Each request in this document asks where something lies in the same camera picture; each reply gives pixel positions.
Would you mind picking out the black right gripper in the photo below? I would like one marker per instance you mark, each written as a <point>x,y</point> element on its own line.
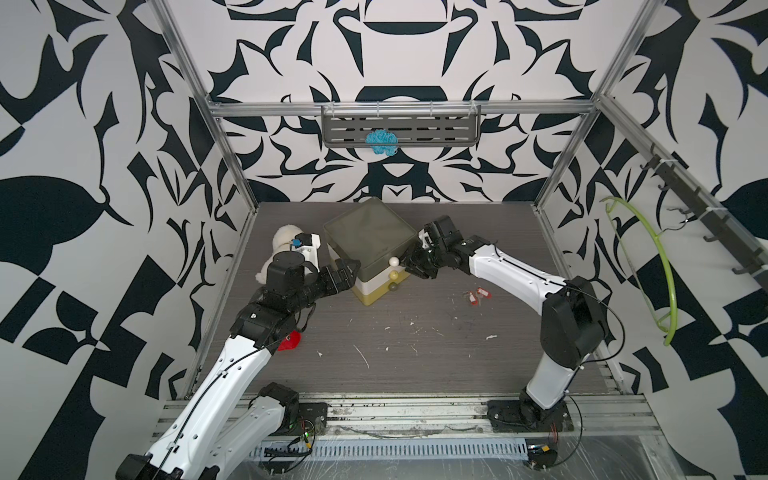
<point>412,257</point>

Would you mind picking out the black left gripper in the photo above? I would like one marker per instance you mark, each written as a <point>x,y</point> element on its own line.
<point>344,280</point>

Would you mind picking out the grey-yellow mini drawer cabinet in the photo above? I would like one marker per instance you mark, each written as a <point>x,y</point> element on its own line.
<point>371,232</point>

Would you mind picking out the key with red tag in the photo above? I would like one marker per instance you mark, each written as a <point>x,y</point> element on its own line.
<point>483,293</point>
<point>471,298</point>

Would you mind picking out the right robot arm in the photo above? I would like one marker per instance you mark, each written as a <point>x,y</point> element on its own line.
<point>572,321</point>

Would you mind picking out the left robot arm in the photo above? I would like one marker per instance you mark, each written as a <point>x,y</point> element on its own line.
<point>201,443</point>

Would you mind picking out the white plush toy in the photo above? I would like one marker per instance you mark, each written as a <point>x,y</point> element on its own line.
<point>282,241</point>

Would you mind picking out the red strawberry toy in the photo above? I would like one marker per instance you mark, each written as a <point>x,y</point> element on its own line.
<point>291,341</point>

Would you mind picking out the teal yarn ball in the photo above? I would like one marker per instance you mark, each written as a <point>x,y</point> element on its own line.
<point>382,142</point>

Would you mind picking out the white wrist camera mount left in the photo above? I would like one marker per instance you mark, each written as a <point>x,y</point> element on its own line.
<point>307,244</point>

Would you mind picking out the grey wall shelf rack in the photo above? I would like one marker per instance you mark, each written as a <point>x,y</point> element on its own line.
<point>414,126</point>

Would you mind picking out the grey hook rail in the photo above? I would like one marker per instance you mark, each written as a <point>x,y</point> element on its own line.
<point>695,203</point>

